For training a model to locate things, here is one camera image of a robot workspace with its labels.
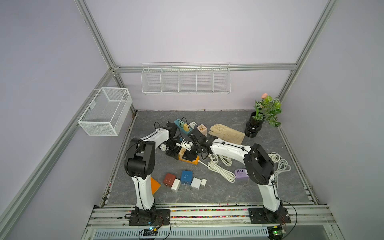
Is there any white orange power strip cable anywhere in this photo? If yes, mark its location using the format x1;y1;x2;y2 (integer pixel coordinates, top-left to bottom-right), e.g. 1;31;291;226
199;152;237;184

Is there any orange power strip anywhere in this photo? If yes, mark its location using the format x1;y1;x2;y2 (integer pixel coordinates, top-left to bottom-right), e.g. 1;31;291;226
178;154;200;165

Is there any white mesh wall basket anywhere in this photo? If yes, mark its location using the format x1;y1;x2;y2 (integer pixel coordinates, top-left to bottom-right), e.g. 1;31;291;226
78;87;133;137

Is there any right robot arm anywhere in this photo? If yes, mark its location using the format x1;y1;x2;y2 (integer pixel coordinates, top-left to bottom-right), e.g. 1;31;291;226
180;129;284;219

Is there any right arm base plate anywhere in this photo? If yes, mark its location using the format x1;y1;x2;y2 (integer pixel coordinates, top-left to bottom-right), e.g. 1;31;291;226
248;207;292;225

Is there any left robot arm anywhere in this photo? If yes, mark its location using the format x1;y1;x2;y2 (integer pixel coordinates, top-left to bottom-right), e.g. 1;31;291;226
124;123;181;212

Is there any white wire wall shelf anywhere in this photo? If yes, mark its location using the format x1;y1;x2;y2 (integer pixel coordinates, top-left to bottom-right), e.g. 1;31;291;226
141;63;232;94

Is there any small white plug adapter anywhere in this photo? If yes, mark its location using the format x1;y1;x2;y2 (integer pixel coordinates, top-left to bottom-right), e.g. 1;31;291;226
201;179;207;187

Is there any artificial plant in black pot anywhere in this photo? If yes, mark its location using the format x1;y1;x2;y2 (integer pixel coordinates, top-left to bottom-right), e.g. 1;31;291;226
245;93;282;138

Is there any beige cube socket adapter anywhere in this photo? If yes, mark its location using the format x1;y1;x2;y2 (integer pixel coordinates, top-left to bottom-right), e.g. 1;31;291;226
179;148;187;156

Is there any pink cube socket adapter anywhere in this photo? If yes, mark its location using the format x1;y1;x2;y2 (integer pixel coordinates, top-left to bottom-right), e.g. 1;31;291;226
197;124;208;136

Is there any beige work glove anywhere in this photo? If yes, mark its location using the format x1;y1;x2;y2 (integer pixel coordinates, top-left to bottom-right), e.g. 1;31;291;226
209;124;245;145

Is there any blue cube socket adapter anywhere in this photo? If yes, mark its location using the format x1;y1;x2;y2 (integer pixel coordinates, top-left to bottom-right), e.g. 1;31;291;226
181;171;193;185

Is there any purple power strip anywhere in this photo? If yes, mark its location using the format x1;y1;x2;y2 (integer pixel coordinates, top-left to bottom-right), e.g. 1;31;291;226
235;169;249;180

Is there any white usb charger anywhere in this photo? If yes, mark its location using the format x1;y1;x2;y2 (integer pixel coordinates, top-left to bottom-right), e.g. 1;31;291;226
171;179;181;192
191;178;202;189

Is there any white grey power strip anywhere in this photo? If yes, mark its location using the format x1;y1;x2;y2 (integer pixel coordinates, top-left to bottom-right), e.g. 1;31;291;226
189;122;199;129

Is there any teal power strip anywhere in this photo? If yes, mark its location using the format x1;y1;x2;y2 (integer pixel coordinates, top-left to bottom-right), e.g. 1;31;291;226
174;119;193;135

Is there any orange sponge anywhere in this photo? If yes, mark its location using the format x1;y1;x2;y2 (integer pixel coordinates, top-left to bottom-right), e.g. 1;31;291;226
151;178;161;195

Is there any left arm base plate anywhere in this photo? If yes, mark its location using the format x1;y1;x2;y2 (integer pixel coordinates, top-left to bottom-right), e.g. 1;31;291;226
129;208;171;226

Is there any red cube socket adapter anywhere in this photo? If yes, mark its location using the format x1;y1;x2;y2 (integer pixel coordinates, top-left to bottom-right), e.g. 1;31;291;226
163;173;176;187

